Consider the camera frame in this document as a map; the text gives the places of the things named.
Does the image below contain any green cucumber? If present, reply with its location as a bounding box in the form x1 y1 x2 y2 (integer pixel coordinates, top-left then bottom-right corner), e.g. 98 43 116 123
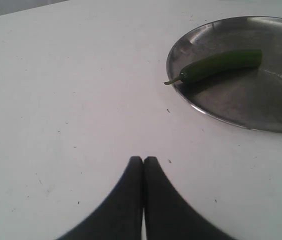
164 49 263 86

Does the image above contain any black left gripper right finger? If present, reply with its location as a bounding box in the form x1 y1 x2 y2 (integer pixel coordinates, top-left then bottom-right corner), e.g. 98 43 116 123
143 156 233 240

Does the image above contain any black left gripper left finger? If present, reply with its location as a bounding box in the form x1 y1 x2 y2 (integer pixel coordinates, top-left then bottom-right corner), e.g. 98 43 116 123
59 156 143 240

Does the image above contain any round steel plate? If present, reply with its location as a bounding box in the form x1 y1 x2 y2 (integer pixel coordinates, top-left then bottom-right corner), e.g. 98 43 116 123
166 16 282 133

